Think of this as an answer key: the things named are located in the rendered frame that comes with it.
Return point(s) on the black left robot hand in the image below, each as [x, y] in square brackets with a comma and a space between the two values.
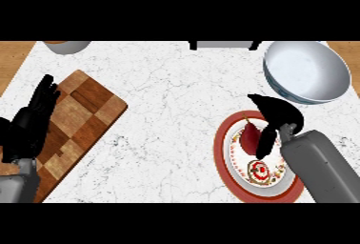
[26, 124]

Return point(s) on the grey round pot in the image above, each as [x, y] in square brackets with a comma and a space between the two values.
[66, 46]

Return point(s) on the checkered wooden cutting board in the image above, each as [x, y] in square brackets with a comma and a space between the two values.
[69, 127]

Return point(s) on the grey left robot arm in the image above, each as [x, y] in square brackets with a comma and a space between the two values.
[18, 181]

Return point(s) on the red-rimmed white plate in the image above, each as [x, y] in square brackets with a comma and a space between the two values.
[252, 171]

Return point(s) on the grey appliance with black legs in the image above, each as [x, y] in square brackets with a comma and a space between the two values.
[224, 45]

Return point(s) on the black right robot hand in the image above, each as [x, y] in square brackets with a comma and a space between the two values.
[276, 114]

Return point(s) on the dark red pear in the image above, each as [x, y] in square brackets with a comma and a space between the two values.
[249, 138]

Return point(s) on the white bowl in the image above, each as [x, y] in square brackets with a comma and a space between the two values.
[305, 71]

